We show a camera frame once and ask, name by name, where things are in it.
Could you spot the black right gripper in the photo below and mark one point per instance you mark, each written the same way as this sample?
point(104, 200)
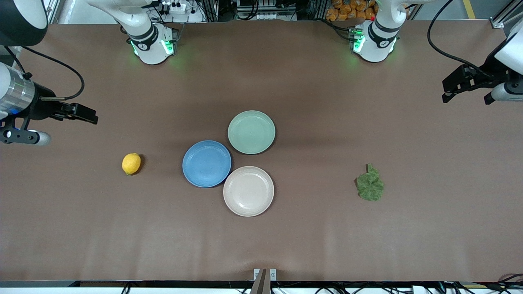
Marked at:
point(42, 107)

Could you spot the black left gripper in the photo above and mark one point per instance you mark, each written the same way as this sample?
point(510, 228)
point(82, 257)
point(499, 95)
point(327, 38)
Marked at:
point(488, 75)

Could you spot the yellow lemon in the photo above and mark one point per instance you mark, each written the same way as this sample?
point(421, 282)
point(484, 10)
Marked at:
point(131, 163)

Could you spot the green lettuce leaf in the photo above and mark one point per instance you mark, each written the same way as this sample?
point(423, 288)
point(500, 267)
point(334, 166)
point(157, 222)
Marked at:
point(369, 185)

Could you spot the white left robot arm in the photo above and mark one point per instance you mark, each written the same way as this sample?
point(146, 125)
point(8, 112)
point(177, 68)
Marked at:
point(378, 38)

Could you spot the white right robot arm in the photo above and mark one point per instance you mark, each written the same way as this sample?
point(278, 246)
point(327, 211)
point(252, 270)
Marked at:
point(149, 38)

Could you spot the orange snack bags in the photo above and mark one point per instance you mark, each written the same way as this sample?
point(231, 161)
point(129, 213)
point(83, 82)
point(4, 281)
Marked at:
point(347, 10)

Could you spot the blue plate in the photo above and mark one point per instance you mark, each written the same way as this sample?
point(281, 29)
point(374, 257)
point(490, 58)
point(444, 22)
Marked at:
point(206, 163)

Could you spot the white power strip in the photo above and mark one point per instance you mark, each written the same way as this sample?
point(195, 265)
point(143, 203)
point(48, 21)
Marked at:
point(173, 7)

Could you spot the pale green plate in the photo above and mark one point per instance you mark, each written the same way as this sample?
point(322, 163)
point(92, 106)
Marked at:
point(251, 132)

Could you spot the beige plate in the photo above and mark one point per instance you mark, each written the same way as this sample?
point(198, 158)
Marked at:
point(248, 191)

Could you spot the aluminium frame profile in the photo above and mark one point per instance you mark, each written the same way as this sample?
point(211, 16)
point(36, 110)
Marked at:
point(506, 14)
point(53, 10)

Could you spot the black table edge rail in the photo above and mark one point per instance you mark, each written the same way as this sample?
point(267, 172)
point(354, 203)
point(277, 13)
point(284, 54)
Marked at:
point(122, 283)

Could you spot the grey table edge bracket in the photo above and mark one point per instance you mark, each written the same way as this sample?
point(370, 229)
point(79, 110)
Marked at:
point(264, 279)

